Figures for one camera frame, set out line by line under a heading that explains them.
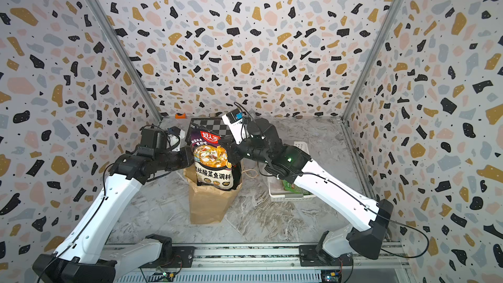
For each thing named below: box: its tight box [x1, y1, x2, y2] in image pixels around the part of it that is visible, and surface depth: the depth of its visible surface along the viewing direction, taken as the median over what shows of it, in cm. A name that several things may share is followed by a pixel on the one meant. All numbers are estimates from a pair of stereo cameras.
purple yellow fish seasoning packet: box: [187, 124, 234, 190], surface depth 66 cm
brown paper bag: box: [183, 163, 243, 225], surface depth 67 cm
